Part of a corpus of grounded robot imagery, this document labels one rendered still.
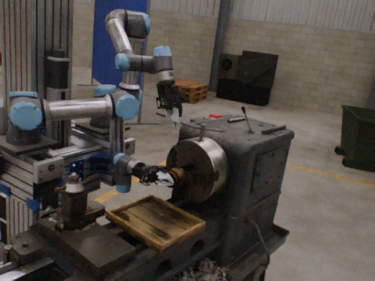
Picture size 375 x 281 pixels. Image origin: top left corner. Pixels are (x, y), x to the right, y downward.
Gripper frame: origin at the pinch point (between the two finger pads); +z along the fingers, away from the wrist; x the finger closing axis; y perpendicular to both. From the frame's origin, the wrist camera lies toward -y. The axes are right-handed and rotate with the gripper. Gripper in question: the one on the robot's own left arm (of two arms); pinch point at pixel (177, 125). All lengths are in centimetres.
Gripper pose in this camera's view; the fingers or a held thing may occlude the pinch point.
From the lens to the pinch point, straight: 158.9
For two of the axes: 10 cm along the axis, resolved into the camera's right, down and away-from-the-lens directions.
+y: -6.3, 1.5, -7.6
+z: 1.6, 9.9, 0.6
